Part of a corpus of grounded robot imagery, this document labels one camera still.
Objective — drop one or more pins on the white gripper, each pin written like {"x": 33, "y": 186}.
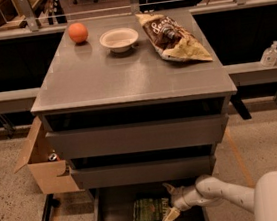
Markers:
{"x": 179, "y": 199}

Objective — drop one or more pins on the green jalapeno chip bag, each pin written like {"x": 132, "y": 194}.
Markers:
{"x": 150, "y": 209}

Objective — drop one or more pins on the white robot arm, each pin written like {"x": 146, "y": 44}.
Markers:
{"x": 260, "y": 200}

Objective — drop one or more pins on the grey bottom drawer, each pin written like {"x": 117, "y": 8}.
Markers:
{"x": 116, "y": 203}

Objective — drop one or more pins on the grey drawer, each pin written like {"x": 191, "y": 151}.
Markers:
{"x": 116, "y": 203}
{"x": 141, "y": 128}
{"x": 143, "y": 167}

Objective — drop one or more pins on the grey middle drawer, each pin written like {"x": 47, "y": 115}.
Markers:
{"x": 143, "y": 167}

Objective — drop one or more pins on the grey drawer cabinet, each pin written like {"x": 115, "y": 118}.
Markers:
{"x": 89, "y": 77}

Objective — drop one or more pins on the grey top drawer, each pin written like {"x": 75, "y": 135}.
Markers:
{"x": 141, "y": 128}

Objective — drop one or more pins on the brown chip bag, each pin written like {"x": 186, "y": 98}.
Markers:
{"x": 171, "y": 40}

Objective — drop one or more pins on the cardboard box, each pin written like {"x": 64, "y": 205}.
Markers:
{"x": 51, "y": 177}

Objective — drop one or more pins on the soda can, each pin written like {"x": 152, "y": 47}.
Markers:
{"x": 53, "y": 157}

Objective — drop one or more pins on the grey metal railing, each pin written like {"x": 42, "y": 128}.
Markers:
{"x": 241, "y": 74}

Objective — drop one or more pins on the white paper bowl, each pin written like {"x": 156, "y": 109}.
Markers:
{"x": 119, "y": 40}

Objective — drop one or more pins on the clear sanitizer bottle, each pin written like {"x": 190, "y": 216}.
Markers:
{"x": 269, "y": 57}

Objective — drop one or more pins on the orange fruit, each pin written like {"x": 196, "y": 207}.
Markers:
{"x": 78, "y": 32}

